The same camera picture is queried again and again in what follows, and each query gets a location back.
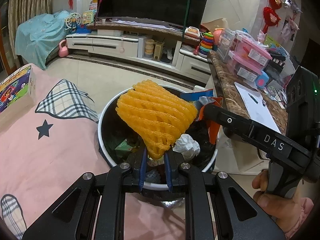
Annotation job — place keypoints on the white ferris wheel toy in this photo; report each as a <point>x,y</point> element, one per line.
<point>73,21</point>

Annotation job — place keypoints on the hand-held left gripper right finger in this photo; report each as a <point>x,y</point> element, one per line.
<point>168,170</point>

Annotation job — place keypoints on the teal cloth cover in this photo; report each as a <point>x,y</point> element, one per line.
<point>37,32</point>

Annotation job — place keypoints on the brown marble counter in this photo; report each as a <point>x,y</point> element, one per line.
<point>225,80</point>

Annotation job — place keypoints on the white paper sheet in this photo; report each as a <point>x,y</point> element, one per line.
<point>257,105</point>

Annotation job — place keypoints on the pink toy house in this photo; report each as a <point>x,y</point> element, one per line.
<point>93,2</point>

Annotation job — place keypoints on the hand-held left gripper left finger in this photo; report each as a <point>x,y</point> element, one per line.
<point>143,165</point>

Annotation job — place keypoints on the stacked cream containers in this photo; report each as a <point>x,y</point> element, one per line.
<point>149,48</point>

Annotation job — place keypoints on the white television cabinet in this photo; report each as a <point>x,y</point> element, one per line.
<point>125,45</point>

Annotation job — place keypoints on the brown cardboard box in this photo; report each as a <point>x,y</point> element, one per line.
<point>213,25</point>

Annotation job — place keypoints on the red orange snack wrapper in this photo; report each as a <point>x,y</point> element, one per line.
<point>215,130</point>

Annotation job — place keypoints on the pink kettlebell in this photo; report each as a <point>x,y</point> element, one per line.
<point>63,48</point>

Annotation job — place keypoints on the blue toy blocks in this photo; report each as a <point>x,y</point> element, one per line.
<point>82,30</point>

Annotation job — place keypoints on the colourful puzzle box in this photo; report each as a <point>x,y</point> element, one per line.
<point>15,90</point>

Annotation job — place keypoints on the person's right hand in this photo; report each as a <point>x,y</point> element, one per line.
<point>272,205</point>

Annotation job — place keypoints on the white round trash bin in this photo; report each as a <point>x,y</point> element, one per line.
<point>103,140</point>

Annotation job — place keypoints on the wooden slatted holder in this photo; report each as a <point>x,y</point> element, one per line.
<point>158,50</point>

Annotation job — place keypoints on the dark pen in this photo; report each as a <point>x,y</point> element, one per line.
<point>253,98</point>

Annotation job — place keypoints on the clear plastic storage box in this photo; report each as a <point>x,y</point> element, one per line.
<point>226,40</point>

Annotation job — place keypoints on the black flat television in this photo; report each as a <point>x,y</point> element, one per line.
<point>152,0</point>

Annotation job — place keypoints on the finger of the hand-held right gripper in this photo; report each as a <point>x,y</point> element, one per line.
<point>225,118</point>

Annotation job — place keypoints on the orange foam fruit net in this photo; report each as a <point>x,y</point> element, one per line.
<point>155,115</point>

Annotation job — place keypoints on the toy cash register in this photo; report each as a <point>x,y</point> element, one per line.
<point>192,31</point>

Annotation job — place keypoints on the small blue toy device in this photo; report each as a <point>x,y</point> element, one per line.
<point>261,80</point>

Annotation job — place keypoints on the beige patterned curtain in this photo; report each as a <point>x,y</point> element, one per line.
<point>22,0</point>

